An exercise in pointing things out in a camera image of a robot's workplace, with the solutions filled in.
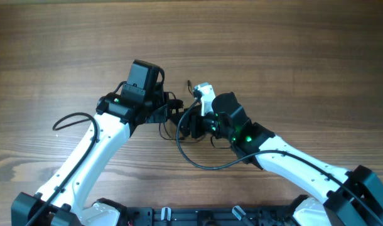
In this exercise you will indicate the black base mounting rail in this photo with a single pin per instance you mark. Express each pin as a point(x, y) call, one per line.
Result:
point(260, 216)

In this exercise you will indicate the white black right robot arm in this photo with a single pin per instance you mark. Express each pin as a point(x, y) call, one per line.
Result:
point(338, 196)

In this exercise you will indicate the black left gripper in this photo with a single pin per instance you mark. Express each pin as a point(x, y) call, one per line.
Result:
point(162, 112)

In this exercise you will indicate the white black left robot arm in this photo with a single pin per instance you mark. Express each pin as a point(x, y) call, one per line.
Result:
point(60, 201)

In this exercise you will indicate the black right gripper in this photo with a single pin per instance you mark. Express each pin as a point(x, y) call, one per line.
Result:
point(194, 124)

